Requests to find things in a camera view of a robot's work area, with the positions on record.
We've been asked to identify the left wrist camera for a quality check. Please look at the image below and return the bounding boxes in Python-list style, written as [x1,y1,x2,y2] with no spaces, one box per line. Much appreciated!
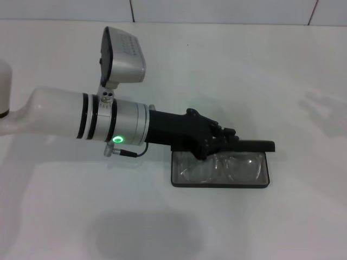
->
[98,26,147,90]

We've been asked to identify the black glasses case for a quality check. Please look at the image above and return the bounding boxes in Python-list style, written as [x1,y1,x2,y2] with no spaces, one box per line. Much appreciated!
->
[170,139,277,189]

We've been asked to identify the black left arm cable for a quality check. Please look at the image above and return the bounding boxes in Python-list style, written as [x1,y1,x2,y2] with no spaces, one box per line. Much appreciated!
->
[102,141,149,158]

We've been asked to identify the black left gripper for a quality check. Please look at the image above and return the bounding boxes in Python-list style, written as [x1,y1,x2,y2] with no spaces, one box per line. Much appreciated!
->
[144,107,241,161]

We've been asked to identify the clear transparent glasses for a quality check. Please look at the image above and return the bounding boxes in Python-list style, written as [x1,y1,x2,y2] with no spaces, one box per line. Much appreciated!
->
[177,153,263,185]

